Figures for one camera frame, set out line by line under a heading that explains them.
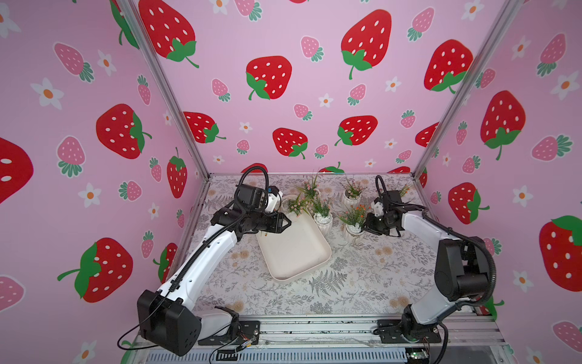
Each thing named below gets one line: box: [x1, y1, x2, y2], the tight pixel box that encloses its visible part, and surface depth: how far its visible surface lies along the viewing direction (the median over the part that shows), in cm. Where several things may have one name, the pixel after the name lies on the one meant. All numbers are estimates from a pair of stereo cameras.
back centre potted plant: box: [339, 176, 368, 210], surface depth 100 cm
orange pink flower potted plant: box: [337, 203, 372, 242], surface depth 94 cm
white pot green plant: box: [312, 198, 334, 237], surface depth 97 cm
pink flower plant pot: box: [287, 192, 314, 218], surface depth 93 cm
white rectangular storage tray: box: [256, 210, 332, 283], surface depth 95 cm
